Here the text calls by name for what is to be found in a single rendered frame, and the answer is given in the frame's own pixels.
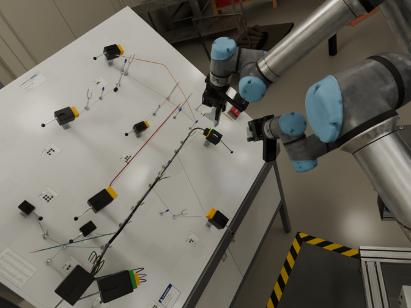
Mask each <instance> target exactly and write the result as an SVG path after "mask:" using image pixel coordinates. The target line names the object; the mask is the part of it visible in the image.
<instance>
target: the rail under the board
mask: <svg viewBox="0 0 411 308"><path fill-rule="evenodd" d="M280 151H281V150H280V144H279V142H277V143H276V159H277V157H278V155H279V153H280ZM274 162H275V160H274V161H271V162H267V163H266V162H265V163H264V165H263V167H262V169H261V170H260V172H259V174H258V175H257V177H256V179H255V181H254V183H253V184H252V186H251V188H250V190H249V191H248V193H247V195H246V196H245V198H244V200H243V202H242V204H241V205H240V207H239V209H238V210H237V212H236V214H235V216H234V217H233V219H232V221H231V223H230V225H229V226H228V227H229V228H230V229H231V231H232V232H234V234H233V235H231V231H230V230H229V229H227V230H226V231H225V233H224V235H223V237H222V239H221V240H220V242H219V243H218V246H217V247H216V249H215V251H214V252H213V254H212V256H211V258H210V260H209V261H208V263H207V264H206V266H205V268H204V270H203V272H202V273H201V275H200V277H199V279H198V281H197V282H196V284H195V286H194V287H193V289H192V291H191V293H190V294H189V296H188V298H187V300H186V301H185V303H184V305H183V307H182V308H195V306H196V305H197V303H198V301H199V299H200V297H201V295H202V293H203V292H204V290H205V288H206V286H207V284H208V283H209V280H210V279H211V277H212V275H213V273H214V272H215V270H216V268H217V266H218V264H219V262H220V260H221V259H222V257H223V255H224V253H225V252H226V249H227V248H228V246H229V244H230V242H231V241H232V239H233V237H234V235H235V233H236V231H237V229H238V228H239V226H240V224H241V222H242V221H243V219H244V217H245V215H246V213H247V211H248V210H249V208H250V206H251V204H252V203H253V200H254V198H255V197H256V195H257V193H258V191H259V190H260V188H261V186H262V184H263V182H264V180H265V178H266V177H267V175H268V173H269V172H270V170H271V168H272V166H273V164H274Z"/></svg>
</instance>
